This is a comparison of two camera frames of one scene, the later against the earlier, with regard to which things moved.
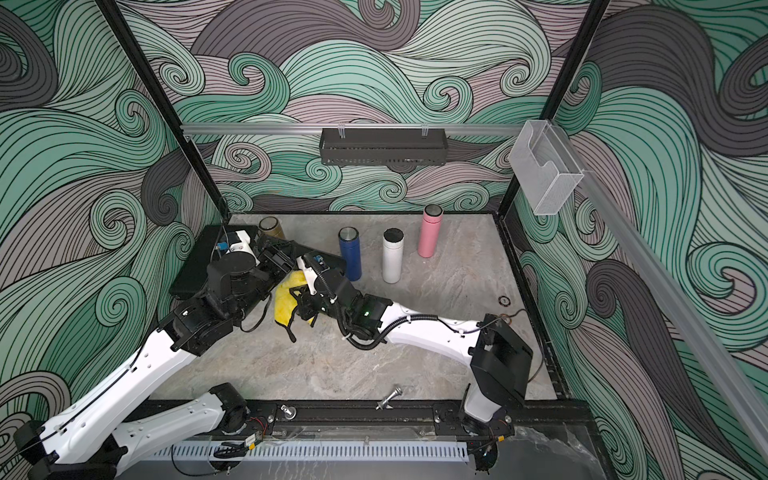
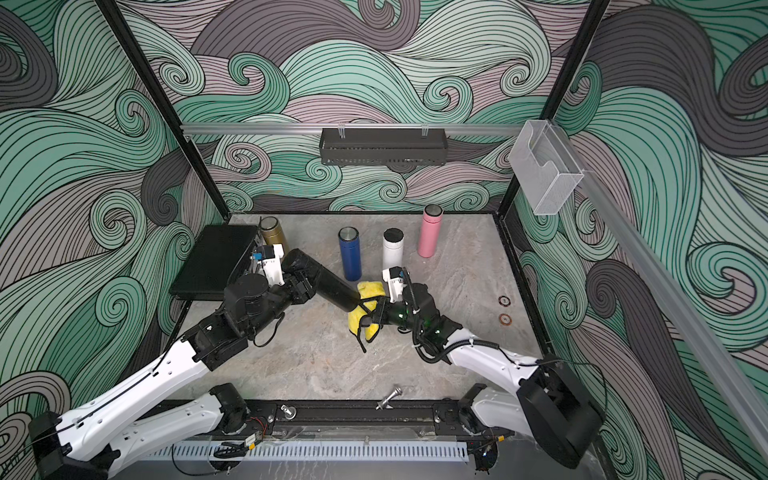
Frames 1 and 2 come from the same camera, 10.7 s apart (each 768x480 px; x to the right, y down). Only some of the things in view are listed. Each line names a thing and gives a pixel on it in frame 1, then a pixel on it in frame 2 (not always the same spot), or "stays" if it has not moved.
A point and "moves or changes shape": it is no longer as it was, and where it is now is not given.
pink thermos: [430, 230] stays
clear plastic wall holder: [546, 166] stays
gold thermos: [271, 226] stays
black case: [212, 245] stays
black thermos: [294, 249] moves or changes shape
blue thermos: [350, 253] stays
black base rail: [327, 417] stays
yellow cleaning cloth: [285, 301] moves or changes shape
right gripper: [308, 299] → [383, 309]
